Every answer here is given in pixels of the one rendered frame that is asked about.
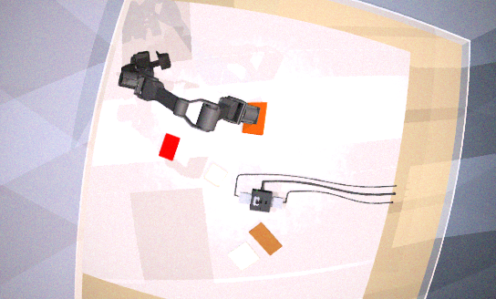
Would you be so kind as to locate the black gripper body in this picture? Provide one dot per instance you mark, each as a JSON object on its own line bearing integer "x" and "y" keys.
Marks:
{"x": 163, "y": 61}

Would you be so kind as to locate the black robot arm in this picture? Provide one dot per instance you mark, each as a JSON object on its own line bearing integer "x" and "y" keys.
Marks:
{"x": 230, "y": 109}

